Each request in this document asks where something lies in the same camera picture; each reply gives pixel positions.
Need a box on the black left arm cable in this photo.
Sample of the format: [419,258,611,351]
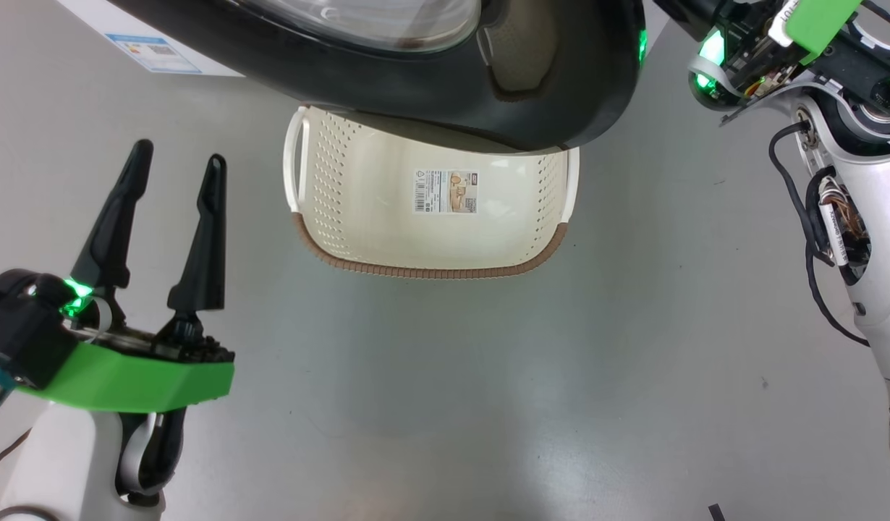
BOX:
[0,427,48,521]

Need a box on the cream perforated laundry basket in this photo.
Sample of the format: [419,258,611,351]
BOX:
[283,105,580,280]

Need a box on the paper basket label sticker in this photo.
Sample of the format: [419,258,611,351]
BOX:
[414,169,479,214]

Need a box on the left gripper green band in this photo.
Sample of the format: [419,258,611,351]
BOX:
[18,139,236,415]

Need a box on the white washing machine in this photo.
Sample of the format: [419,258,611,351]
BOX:
[54,0,245,77]

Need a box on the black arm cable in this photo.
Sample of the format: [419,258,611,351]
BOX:
[769,122,870,348]
[0,427,48,521]

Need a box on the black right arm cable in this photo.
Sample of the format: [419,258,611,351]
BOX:
[769,122,870,348]

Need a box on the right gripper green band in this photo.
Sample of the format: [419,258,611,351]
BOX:
[687,0,864,127]

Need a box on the dark washing machine door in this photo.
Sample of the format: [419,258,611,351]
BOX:
[109,0,647,153]

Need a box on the blue energy label sticker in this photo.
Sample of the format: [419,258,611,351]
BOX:
[105,33,203,75]

